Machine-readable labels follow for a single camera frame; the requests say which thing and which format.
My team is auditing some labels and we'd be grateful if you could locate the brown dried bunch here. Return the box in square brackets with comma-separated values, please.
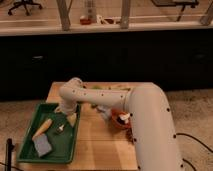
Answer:
[126, 128, 134, 143]

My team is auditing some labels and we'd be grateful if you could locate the black post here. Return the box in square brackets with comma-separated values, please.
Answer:
[5, 138, 14, 171]

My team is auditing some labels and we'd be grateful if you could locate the white spoon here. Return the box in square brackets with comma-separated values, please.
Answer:
[119, 113, 130, 121]

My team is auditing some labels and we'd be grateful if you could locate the blue sponge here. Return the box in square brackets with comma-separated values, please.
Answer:
[33, 134, 52, 157]

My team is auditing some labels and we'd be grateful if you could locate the silver fork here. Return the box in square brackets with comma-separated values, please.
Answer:
[55, 124, 65, 134]

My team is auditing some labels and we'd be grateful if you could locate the orange bowl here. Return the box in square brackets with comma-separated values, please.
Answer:
[111, 109, 131, 129]

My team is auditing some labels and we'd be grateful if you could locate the red object on shelf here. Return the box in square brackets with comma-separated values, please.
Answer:
[80, 16, 92, 25]

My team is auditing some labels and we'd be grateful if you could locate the wooden shelf frame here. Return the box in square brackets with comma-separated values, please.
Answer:
[0, 0, 213, 35]

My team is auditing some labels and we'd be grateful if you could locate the green plastic tray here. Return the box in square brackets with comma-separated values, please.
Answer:
[17, 103, 81, 164]

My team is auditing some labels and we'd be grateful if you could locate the black office chair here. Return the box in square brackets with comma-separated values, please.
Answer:
[8, 0, 43, 16]

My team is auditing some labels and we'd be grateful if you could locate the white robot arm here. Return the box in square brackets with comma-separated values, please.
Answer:
[59, 77, 185, 171]

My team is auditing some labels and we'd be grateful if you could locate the black cable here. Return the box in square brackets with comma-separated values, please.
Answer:
[175, 132, 213, 171]

